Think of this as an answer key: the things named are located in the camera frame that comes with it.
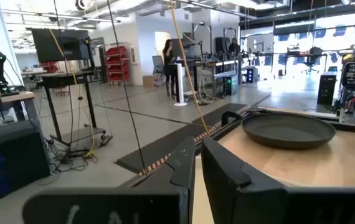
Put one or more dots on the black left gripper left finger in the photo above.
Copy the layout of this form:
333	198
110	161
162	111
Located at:
180	174

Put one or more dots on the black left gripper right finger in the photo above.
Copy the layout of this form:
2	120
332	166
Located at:
227	186

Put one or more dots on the black round plate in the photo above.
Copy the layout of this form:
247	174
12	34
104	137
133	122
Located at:
286	130

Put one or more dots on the black floor mat striped edge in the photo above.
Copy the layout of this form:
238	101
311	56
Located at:
165	146
218	113

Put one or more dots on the black computer tower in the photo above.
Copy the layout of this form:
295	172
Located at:
326	88

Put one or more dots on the black office chair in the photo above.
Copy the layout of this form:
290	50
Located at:
313	59

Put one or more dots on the white tower stand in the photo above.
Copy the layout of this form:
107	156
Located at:
180	84

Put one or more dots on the brown cardboard box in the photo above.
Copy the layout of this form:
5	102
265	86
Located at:
149	81

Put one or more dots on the computer tower green light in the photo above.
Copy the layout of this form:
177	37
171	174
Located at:
231	85

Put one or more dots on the computer tower blue lights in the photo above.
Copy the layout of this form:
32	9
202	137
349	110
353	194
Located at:
251	74

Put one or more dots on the grey office chair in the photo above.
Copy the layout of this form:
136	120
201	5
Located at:
158	65

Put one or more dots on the black standing desk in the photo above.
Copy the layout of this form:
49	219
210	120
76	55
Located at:
196	63

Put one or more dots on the person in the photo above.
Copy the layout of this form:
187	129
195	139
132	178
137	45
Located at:
168	62
234	46

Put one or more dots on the red bin storage rack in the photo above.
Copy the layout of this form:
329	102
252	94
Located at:
116	62

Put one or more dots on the black box blue light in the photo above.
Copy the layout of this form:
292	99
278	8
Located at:
12	155

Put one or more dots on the black monitor on cart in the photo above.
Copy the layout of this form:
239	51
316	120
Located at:
59	46

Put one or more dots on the wooden workbench table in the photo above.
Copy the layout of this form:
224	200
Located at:
6	98

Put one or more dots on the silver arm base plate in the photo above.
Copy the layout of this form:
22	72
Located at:
350	118

